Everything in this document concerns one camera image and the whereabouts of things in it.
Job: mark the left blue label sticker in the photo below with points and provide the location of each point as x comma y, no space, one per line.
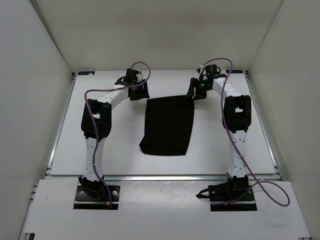
86,73

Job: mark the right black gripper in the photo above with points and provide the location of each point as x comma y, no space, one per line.
194,84

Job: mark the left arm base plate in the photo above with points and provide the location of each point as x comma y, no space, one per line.
88,200

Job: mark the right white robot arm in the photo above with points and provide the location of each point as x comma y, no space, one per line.
236,114

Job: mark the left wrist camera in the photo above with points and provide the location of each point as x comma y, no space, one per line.
139,77

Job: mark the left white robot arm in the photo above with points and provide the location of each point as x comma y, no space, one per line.
96,121

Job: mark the black skirt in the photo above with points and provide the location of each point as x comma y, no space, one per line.
168,126

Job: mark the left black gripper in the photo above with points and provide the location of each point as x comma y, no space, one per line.
144,94

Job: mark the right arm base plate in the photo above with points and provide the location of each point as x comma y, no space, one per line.
234,195

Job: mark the aluminium rail front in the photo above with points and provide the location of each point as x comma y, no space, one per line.
165,177

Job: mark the right blue label sticker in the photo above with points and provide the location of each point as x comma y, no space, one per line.
236,71

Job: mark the blue label sticker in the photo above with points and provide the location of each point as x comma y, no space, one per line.
86,73
236,71

